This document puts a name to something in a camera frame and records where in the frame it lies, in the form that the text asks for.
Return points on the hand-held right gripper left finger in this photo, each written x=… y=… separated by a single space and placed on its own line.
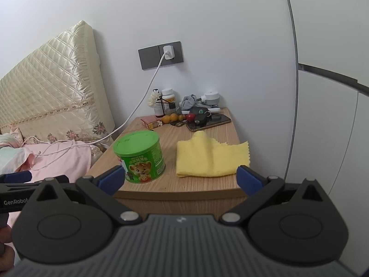
x=111 y=179

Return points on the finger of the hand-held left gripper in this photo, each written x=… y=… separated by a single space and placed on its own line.
x=16 y=176
x=28 y=185

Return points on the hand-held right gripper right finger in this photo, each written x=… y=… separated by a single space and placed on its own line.
x=248 y=180

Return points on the green printed can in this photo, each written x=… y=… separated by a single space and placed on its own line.
x=141 y=153

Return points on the yellow cleaning cloth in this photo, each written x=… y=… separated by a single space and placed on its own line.
x=207 y=158

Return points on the person's left hand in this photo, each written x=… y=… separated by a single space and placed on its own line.
x=5 y=235

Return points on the pink bedding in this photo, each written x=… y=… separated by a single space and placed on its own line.
x=66 y=157

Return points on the smartphone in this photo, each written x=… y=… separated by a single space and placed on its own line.
x=219 y=121

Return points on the pink cigarette box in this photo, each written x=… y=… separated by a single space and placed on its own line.
x=150 y=121

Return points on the wooden nightstand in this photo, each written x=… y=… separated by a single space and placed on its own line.
x=170 y=138

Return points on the white tube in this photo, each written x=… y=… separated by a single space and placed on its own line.
x=214 y=110

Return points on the black car key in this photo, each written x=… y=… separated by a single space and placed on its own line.
x=200 y=114

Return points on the red bead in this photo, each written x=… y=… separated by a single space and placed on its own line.
x=190 y=117

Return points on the cream quilted headboard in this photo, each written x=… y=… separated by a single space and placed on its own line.
x=49 y=92

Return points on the white plug-in device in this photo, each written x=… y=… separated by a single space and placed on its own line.
x=211 y=97

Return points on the white artificial flower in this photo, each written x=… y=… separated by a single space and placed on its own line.
x=153 y=98

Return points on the grey crumpled cloth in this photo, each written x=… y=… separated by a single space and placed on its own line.
x=188 y=101

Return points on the white-lid pill bottle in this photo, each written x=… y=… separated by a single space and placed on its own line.
x=168 y=95

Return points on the white charger plug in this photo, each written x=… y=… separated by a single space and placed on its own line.
x=169 y=51

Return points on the white wardrobe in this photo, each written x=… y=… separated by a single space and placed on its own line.
x=325 y=63

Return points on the grey wall socket panel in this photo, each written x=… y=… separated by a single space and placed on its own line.
x=150 y=57

